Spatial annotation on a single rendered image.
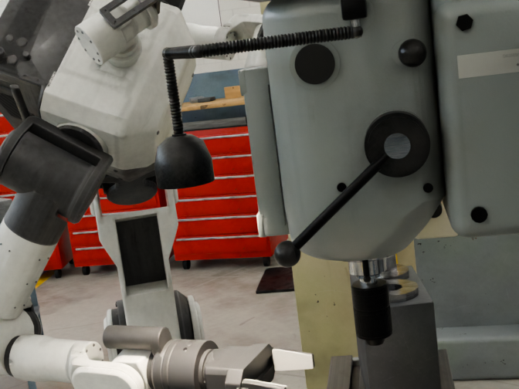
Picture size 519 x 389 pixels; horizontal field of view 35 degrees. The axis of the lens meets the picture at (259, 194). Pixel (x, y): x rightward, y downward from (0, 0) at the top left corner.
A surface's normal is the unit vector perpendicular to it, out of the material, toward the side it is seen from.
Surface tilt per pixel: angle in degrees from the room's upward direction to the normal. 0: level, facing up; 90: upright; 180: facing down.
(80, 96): 57
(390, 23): 90
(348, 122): 90
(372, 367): 90
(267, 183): 90
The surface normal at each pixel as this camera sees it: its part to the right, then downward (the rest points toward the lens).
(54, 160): 0.36, -0.44
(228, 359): -0.12, -0.97
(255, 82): -0.14, 0.21
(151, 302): 0.18, 0.23
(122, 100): 0.08, -0.39
